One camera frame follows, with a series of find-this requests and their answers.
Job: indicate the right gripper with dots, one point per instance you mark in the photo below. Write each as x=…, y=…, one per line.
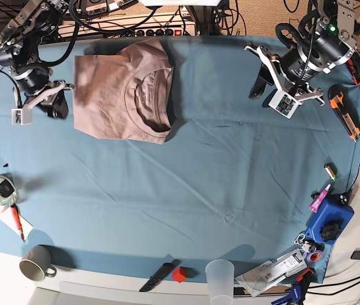
x=34, y=80

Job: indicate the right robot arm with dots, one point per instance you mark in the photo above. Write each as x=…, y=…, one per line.
x=20, y=62

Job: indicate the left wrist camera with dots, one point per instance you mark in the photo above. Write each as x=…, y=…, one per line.
x=283, y=103

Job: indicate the black knob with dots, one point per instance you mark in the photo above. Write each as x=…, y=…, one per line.
x=330, y=231

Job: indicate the red cube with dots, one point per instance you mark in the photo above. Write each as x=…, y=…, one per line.
x=179, y=274

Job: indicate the white paper note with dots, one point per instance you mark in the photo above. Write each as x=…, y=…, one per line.
x=7, y=218

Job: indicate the translucent plastic cup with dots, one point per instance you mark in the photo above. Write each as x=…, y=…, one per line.
x=220, y=280

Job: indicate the blue box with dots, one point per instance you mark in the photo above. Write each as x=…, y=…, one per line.
x=335, y=208

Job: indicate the packaging card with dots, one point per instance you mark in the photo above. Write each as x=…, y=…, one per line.
x=270, y=274

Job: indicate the blue clamp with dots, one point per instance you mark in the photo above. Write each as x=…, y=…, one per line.
x=297, y=291

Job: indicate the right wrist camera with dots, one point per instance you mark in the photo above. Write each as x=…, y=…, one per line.
x=21, y=116

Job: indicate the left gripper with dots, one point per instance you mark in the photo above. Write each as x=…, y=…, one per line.
x=291, y=67

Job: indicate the pink T-shirt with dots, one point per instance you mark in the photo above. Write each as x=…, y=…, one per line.
x=124, y=96

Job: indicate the power strip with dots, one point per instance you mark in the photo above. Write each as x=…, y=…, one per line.
x=156, y=32

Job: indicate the purple tape roll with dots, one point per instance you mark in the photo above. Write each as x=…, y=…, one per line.
x=314, y=256

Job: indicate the red pen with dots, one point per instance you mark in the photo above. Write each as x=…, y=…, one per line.
x=16, y=217

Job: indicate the small battery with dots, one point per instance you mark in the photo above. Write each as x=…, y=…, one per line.
x=331, y=170

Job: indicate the orange black tool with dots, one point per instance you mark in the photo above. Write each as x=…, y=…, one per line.
x=353, y=65

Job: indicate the grey ceramic mug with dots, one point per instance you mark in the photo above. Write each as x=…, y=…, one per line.
x=36, y=264

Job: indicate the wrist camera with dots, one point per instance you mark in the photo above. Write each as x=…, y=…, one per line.
x=21, y=116
x=283, y=103

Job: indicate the orange black utility knife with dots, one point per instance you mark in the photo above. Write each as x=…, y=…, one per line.
x=341, y=105

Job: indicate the metal keyring clips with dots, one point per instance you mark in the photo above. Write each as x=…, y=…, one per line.
x=307, y=245

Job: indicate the purple glue tube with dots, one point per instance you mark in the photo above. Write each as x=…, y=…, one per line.
x=318, y=199

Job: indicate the blue table cloth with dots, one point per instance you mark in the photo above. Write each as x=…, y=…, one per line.
x=233, y=180

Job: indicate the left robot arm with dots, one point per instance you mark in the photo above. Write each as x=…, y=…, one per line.
x=323, y=40

